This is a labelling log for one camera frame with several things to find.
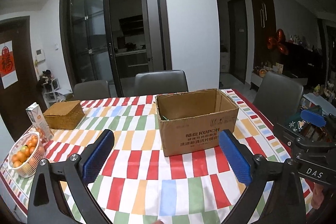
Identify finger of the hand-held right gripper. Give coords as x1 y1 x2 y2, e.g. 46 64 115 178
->
301 109 336 132
273 122 330 147

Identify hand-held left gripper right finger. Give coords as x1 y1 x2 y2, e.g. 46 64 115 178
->
218 129 307 224

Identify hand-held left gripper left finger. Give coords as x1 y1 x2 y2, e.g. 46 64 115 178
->
28 129 116 224

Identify brown cardboard box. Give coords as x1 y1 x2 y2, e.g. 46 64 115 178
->
155 88 240 157

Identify person's right hand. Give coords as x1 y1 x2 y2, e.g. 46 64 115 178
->
312 182 326 210

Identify green printed box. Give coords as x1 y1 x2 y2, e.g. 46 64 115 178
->
287 106 323 135

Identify bouquet of flowers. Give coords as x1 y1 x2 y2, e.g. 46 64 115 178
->
314 84 336 104

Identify grey leather dining chair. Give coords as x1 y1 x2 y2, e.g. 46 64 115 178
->
252 72 303 119

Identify colourful chequered tablecloth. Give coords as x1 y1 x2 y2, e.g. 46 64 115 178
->
0 89 315 224

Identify woven wicker box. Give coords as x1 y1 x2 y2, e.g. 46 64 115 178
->
43 100 86 130

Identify black sideboard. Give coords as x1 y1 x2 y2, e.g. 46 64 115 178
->
282 40 326 88

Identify white plastic fruit basket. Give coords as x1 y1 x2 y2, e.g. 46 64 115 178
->
7 132 46 178

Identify small grey dining chair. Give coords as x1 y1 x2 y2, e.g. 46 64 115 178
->
73 80 112 101

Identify white drink carton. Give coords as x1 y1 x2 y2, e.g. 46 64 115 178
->
25 102 54 143

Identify pile of oranges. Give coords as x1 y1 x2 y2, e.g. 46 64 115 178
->
12 135 40 169

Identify white shoe shelf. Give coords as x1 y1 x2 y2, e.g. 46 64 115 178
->
39 70 61 109

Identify red foil balloons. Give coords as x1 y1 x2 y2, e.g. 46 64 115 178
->
267 29 289 54

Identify dark tall cabinet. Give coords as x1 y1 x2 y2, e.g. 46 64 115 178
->
249 0 277 83

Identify dark brown wooden door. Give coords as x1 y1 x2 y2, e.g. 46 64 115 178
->
0 16 40 140

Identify wide grey dining chair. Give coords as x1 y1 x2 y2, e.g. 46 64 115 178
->
134 70 189 97

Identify dark hallway door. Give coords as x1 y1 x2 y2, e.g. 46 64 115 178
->
227 0 248 84

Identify dark framed sliding glass door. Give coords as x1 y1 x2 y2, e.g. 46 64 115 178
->
59 0 172 97

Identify silver refrigerator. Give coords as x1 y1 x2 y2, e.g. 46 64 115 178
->
141 0 164 73

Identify red and white wall poster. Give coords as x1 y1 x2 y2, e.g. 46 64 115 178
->
0 40 18 89

